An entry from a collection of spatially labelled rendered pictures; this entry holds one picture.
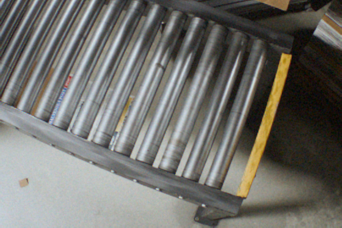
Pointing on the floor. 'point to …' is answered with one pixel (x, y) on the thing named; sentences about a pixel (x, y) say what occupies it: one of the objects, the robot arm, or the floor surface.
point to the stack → (328, 46)
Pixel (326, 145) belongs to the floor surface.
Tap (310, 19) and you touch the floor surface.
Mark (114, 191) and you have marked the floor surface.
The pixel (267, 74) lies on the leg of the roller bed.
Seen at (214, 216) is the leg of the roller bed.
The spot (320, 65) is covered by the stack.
